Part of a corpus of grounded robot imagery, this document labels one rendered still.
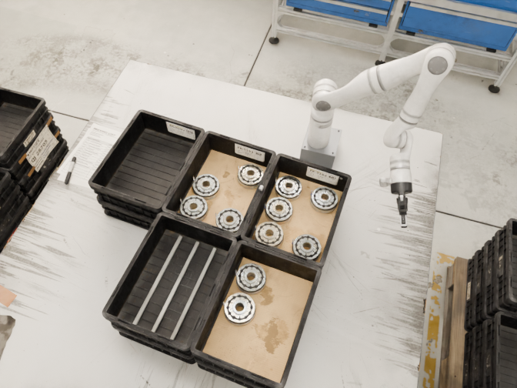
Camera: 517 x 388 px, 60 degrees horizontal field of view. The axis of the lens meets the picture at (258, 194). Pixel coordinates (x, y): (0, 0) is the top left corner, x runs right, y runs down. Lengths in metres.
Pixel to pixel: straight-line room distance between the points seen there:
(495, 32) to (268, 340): 2.59
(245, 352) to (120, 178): 0.83
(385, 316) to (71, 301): 1.14
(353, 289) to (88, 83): 2.45
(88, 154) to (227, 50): 1.76
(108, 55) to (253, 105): 1.72
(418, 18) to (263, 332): 2.46
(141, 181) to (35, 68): 2.06
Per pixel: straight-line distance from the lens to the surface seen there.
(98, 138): 2.17
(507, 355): 2.26
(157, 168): 1.85
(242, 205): 1.72
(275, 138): 2.08
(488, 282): 2.33
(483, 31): 3.44
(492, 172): 3.23
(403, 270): 1.84
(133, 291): 1.62
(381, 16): 3.39
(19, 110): 2.74
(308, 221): 1.70
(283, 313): 1.55
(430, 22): 3.39
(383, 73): 1.63
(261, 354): 1.52
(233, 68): 3.44
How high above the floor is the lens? 2.31
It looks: 58 degrees down
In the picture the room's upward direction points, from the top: 3 degrees clockwise
